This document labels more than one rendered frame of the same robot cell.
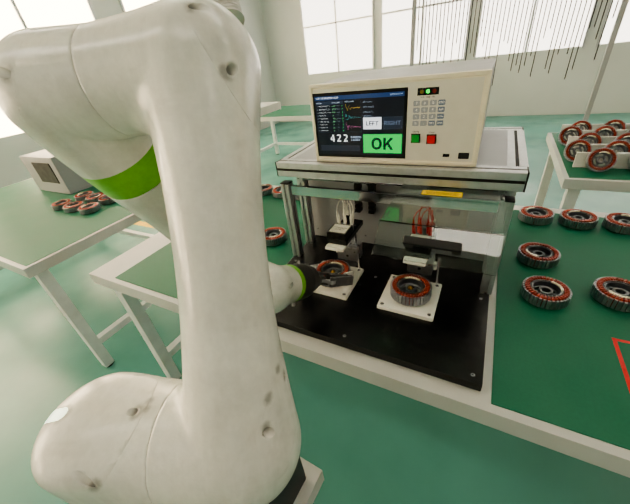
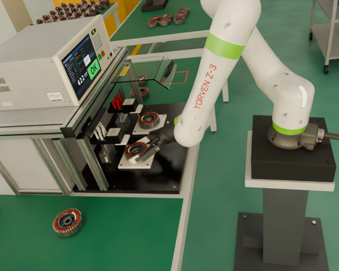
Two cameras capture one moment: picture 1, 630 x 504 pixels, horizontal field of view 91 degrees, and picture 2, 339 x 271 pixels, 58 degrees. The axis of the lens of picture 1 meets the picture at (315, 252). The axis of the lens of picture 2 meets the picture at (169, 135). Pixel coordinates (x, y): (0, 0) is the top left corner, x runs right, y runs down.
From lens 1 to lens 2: 1.38 m
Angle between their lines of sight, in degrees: 80
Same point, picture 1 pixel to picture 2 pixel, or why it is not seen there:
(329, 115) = (72, 69)
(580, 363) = (175, 89)
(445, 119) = (101, 41)
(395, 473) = (197, 214)
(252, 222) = not seen: hidden behind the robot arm
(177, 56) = not seen: outside the picture
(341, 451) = (196, 244)
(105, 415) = (292, 77)
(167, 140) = not seen: hidden behind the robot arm
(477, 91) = (102, 24)
